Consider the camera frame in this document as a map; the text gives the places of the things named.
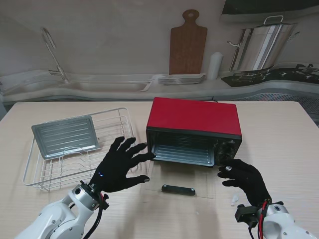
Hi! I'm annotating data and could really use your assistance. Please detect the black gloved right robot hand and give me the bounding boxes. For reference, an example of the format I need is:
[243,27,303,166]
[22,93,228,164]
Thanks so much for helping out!
[218,158,273,208]

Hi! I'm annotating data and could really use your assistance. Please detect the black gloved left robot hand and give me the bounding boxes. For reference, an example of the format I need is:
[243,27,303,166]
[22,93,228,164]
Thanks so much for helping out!
[91,136,157,194]

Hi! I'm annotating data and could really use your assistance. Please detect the glass oven door black handle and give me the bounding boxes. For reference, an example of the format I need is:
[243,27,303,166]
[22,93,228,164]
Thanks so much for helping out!
[143,159,215,201]

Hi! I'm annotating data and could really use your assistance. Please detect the ribbed metal baking tray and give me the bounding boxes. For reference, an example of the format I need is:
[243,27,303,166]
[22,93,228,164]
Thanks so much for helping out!
[31,116,101,160]
[151,131,216,167]

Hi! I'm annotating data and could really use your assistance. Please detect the black oven temperature knob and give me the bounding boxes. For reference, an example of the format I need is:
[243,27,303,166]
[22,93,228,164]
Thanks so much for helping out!
[221,144,235,155]

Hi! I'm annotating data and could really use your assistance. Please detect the red and black toaster oven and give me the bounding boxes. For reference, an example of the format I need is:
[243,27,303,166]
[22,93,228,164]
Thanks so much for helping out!
[145,97,243,170]

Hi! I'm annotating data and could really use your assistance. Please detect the steel kitchen sink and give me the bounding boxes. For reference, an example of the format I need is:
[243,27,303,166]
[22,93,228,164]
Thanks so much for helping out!
[57,80,153,93]

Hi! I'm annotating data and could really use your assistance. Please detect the black gas stove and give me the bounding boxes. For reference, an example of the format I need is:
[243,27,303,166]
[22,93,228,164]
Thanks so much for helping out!
[221,63,319,88]

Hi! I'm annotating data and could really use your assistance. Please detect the stack of white plates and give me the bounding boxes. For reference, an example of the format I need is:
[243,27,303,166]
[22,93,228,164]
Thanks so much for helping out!
[158,72,207,86]

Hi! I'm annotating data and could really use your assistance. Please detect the white cylindrical bottle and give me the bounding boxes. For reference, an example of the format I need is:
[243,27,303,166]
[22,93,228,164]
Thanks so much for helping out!
[207,52,223,80]

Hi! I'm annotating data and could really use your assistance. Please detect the chrome kitchen faucet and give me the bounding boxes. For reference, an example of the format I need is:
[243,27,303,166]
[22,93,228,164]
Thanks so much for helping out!
[41,27,69,84]

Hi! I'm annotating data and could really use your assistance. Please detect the stainless steel stockpot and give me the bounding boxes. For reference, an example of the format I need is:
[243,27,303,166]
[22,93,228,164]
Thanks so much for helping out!
[227,15,300,73]

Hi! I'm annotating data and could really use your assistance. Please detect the brown wooden cutting board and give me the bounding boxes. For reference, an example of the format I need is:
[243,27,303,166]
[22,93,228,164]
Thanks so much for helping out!
[168,9,208,75]

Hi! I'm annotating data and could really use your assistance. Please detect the dark range hood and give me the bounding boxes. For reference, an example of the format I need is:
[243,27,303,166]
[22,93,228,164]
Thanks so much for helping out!
[219,0,319,24]

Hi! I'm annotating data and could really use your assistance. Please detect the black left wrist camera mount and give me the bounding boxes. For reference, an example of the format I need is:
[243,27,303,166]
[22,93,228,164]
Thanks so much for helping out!
[100,192,110,210]

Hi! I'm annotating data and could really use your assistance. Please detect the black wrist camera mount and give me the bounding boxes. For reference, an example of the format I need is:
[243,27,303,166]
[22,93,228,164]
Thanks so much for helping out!
[235,204,260,229]
[100,192,110,210]

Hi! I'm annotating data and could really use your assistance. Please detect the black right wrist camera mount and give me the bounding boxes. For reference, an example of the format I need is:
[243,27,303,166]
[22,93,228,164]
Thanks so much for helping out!
[235,204,260,229]

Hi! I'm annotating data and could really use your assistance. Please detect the right wrist red black cables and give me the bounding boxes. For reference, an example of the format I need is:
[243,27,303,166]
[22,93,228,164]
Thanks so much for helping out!
[248,200,269,239]

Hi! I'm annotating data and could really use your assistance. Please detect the wrist red black cables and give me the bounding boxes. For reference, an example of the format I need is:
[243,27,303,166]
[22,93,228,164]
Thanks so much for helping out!
[83,191,109,239]
[248,200,269,239]

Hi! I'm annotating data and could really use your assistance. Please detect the left wrist red black cables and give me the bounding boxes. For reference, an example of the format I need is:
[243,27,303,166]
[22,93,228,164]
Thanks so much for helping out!
[83,191,109,239]

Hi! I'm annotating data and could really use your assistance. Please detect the white wire dish rack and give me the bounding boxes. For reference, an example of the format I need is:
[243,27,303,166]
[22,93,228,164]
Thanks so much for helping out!
[22,107,140,193]

